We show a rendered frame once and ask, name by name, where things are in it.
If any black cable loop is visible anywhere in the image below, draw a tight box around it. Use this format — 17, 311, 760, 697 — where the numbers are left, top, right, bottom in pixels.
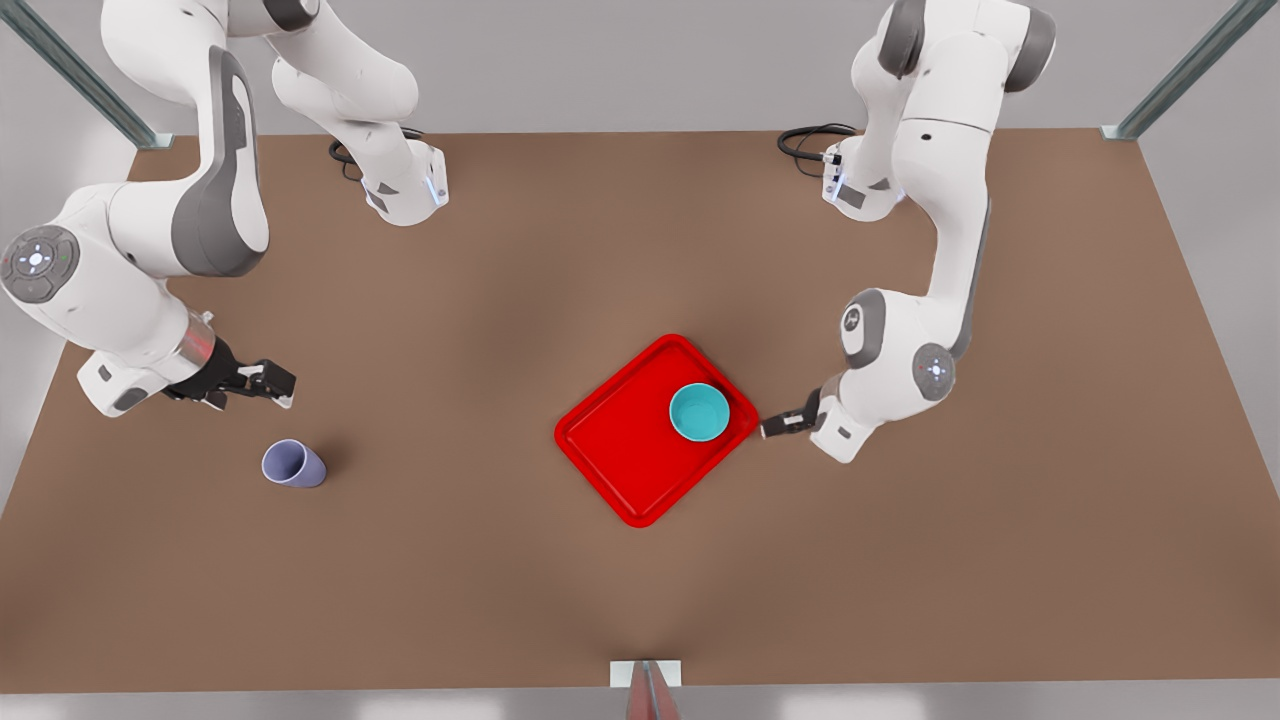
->
328, 126, 427, 183
777, 122, 861, 181

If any lavender cup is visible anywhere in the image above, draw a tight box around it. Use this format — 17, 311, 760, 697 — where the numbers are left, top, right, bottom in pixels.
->
261, 438, 329, 490

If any teal bowl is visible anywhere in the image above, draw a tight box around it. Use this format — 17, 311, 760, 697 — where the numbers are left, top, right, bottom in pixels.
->
668, 382, 732, 444

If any red plastic tray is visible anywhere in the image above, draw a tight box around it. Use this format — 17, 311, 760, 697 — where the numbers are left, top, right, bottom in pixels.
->
554, 333, 762, 529

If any silver frame post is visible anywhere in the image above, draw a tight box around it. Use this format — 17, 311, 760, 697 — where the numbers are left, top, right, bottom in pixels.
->
1100, 0, 1280, 142
609, 659, 684, 720
0, 0, 175, 152

